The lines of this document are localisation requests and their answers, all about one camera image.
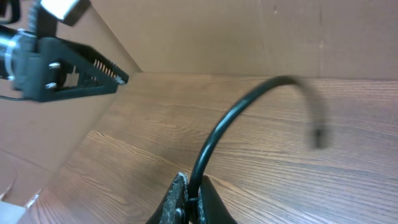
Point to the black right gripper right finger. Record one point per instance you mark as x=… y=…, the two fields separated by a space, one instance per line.
x=211 y=209

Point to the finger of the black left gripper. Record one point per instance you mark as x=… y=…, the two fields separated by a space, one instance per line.
x=59 y=69

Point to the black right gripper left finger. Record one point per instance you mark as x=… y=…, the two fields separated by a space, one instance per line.
x=172 y=208

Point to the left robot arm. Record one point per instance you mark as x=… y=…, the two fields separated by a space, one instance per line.
x=16 y=44

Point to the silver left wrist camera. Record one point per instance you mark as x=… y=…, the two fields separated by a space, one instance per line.
x=68 y=12

